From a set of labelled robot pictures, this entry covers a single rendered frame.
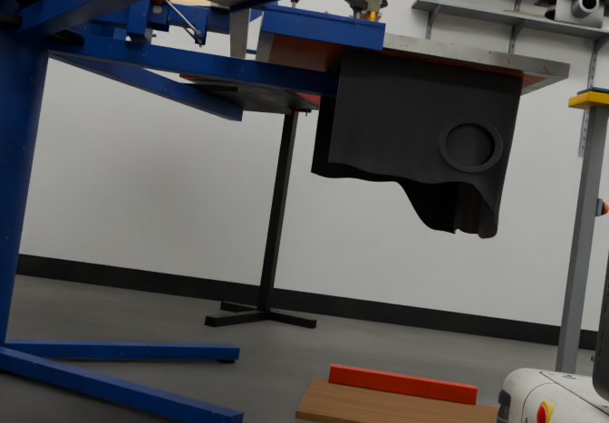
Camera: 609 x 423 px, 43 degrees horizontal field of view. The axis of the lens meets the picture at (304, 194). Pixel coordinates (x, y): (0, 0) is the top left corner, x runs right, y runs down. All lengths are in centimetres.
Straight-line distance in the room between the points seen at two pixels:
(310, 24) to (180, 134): 235
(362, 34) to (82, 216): 260
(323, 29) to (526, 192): 273
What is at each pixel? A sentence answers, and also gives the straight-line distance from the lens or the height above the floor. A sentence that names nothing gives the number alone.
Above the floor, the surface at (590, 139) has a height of 83.
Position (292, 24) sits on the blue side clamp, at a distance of 191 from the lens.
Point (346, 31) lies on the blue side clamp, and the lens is 192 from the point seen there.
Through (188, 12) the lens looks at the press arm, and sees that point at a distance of 219.
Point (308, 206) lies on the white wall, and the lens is 417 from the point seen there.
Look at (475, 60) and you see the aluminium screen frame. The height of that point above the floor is 96.
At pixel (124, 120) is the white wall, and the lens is 422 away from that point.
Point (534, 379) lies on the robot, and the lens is 151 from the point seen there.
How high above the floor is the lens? 51
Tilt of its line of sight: 2 degrees up
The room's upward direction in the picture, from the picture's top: 8 degrees clockwise
